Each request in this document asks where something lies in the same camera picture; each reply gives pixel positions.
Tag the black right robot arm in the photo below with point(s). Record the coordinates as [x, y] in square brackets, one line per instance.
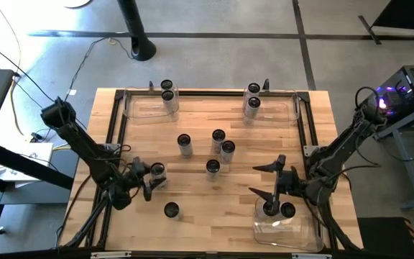
[340, 147]

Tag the clear plastic bin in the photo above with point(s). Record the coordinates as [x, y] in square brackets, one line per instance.
[138, 115]
[293, 237]
[282, 113]

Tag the black metal table frame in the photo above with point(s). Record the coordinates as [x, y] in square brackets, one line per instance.
[210, 93]

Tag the white floor tag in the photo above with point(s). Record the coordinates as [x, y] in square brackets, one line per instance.
[72, 92]

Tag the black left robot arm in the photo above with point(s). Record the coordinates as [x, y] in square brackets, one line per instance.
[85, 147]

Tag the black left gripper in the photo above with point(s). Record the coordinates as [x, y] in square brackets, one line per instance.
[137, 176]

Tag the black table clamp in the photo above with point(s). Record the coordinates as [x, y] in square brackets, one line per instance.
[266, 84]
[151, 85]

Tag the black box hazard stripes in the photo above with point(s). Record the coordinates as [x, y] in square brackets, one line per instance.
[383, 237]

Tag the black tower fan stand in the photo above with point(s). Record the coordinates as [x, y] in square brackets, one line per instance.
[135, 28]

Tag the Celsius Tropical Vibe can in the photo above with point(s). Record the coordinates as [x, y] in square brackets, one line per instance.
[288, 209]
[168, 95]
[253, 88]

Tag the Celsius can teal palm print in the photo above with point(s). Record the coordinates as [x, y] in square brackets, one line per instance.
[213, 165]

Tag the grey metal stand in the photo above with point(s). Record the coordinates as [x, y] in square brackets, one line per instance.
[407, 162]

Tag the silver Celsius can black lid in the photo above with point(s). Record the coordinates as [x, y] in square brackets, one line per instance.
[166, 85]
[218, 135]

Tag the white table edge label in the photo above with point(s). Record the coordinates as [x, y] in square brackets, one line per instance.
[311, 256]
[110, 254]

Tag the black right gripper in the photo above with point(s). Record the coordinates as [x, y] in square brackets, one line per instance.
[289, 183]

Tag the white box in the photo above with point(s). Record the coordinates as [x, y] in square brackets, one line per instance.
[38, 165]

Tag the Celsius Arctic Vibe can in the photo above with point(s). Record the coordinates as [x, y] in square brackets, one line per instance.
[184, 140]
[267, 210]
[171, 209]

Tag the Celsius can blue pink print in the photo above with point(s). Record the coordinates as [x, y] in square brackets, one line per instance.
[228, 146]

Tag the Celsius Peach Vibe can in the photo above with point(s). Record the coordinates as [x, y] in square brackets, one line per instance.
[254, 102]

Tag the black folding stand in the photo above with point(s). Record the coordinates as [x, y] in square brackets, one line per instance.
[404, 14]

